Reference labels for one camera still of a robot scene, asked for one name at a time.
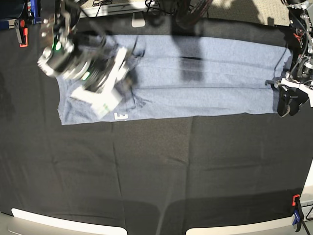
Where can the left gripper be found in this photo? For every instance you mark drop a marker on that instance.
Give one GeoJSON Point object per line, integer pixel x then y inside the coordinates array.
{"type": "Point", "coordinates": [290, 100]}

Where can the orange blue clamp near right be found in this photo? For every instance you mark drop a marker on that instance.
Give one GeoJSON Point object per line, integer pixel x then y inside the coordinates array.
{"type": "Point", "coordinates": [297, 212]}

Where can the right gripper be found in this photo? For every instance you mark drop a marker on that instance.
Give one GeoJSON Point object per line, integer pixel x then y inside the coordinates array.
{"type": "Point", "coordinates": [86, 54]}

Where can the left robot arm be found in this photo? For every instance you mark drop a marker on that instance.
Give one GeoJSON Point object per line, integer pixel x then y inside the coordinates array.
{"type": "Point", "coordinates": [301, 21]}

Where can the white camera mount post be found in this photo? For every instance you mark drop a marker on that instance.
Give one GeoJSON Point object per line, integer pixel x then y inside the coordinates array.
{"type": "Point", "coordinates": [138, 20]}

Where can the blue clamp far left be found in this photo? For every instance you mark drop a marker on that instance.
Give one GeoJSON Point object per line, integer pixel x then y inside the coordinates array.
{"type": "Point", "coordinates": [34, 10]}

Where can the blue-grey t-shirt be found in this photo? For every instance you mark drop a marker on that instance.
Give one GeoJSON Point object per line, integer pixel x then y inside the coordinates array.
{"type": "Point", "coordinates": [187, 76]}

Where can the orange clamp far left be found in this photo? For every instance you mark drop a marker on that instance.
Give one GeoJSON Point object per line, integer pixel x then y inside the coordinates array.
{"type": "Point", "coordinates": [22, 32]}

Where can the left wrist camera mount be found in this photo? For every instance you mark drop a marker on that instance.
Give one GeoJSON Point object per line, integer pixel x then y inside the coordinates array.
{"type": "Point", "coordinates": [305, 87]}

